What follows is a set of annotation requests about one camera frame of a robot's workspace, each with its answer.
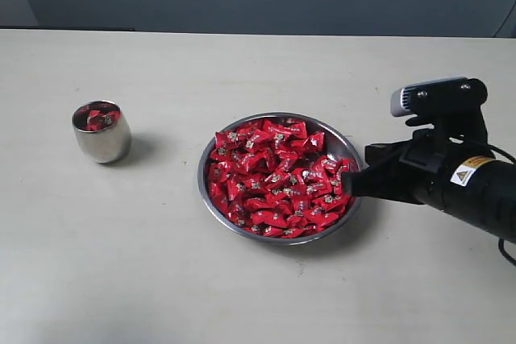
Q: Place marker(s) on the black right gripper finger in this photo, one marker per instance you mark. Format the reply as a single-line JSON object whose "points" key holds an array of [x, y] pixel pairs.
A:
{"points": [[389, 180]]}

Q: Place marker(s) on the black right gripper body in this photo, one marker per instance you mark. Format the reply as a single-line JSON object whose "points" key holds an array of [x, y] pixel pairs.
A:
{"points": [[464, 180]]}

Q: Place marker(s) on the red candy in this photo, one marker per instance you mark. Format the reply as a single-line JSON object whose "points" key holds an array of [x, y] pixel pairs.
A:
{"points": [[95, 121], [109, 118]]}

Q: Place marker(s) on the round steel bowl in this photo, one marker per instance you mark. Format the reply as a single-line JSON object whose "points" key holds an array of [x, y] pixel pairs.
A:
{"points": [[281, 178]]}

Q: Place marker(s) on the pile of red candies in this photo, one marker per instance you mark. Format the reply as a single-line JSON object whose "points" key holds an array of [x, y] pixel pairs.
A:
{"points": [[282, 176]]}

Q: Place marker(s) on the steel cup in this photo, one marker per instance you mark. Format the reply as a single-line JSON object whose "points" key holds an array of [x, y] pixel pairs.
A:
{"points": [[108, 145]]}

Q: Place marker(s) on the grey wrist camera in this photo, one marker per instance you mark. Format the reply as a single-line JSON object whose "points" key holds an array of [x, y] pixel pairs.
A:
{"points": [[452, 106]]}

